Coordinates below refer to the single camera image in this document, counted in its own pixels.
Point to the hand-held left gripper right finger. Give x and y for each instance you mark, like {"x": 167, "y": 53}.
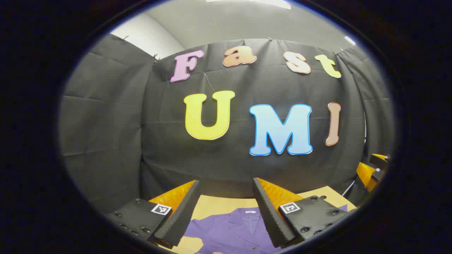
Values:
{"x": 270, "y": 215}

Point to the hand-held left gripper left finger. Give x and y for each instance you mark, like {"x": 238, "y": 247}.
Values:
{"x": 183, "y": 211}

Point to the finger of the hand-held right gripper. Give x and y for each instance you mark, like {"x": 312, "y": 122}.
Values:
{"x": 366, "y": 174}
{"x": 379, "y": 161}

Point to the ceiling light panel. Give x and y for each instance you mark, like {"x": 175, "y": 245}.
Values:
{"x": 254, "y": 2}
{"x": 350, "y": 40}

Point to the purple button shirt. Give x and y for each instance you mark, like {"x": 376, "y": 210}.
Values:
{"x": 229, "y": 233}

